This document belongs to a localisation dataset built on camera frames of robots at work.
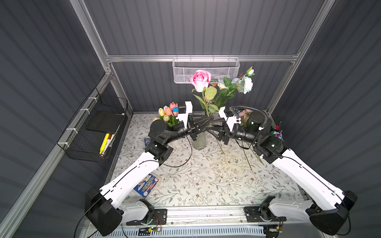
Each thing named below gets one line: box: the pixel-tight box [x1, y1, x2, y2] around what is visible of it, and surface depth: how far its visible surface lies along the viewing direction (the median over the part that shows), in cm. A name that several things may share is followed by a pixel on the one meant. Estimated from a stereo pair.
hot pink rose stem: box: [190, 69, 226, 156], surface depth 42 cm
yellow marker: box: [99, 132, 110, 155], surface depth 71 cm
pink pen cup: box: [274, 132, 283, 139], surface depth 93 cm
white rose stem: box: [216, 77, 232, 112], surface depth 75 cm
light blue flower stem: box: [218, 66, 256, 111], surface depth 68 cm
